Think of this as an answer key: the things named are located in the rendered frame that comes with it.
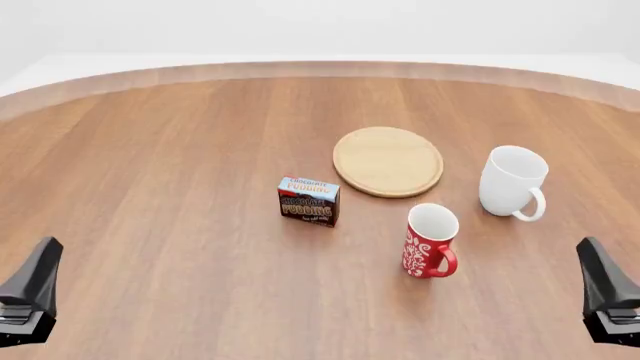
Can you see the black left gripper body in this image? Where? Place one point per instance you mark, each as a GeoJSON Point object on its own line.
{"type": "Point", "coordinates": [22, 328]}

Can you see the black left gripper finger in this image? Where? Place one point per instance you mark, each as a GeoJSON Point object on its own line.
{"type": "Point", "coordinates": [36, 273]}

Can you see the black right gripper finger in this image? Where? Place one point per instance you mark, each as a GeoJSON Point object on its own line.
{"type": "Point", "coordinates": [605, 277]}

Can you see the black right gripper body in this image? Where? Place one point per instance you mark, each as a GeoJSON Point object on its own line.
{"type": "Point", "coordinates": [617, 326]}

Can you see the round wooden plate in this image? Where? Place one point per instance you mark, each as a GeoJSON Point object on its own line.
{"type": "Point", "coordinates": [388, 161]}

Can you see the chocolate pudding box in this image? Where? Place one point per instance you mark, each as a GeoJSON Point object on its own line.
{"type": "Point", "coordinates": [309, 202]}

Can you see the white mug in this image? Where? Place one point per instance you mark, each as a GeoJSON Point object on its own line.
{"type": "Point", "coordinates": [510, 182]}

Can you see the red patterned mug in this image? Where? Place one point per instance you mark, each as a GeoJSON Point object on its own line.
{"type": "Point", "coordinates": [427, 242]}

